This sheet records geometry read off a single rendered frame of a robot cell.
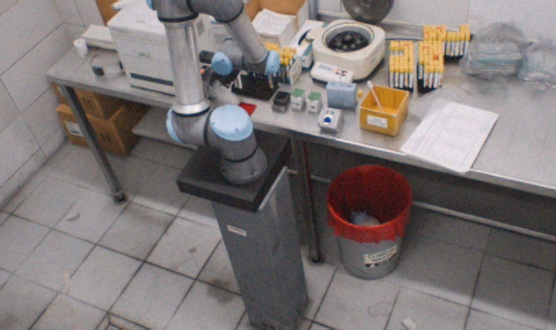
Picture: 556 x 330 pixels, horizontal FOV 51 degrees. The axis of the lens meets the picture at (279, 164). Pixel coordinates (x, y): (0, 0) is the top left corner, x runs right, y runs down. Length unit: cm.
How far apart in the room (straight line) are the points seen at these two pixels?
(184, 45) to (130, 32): 61
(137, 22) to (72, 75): 51
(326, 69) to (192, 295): 122
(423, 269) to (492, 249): 33
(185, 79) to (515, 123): 111
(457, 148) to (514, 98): 34
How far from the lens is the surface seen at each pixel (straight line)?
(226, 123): 172
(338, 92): 210
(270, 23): 255
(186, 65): 171
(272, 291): 228
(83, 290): 300
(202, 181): 190
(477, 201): 267
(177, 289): 282
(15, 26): 344
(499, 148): 203
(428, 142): 200
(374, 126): 204
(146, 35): 224
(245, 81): 231
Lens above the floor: 228
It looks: 45 degrees down
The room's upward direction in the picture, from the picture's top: 10 degrees counter-clockwise
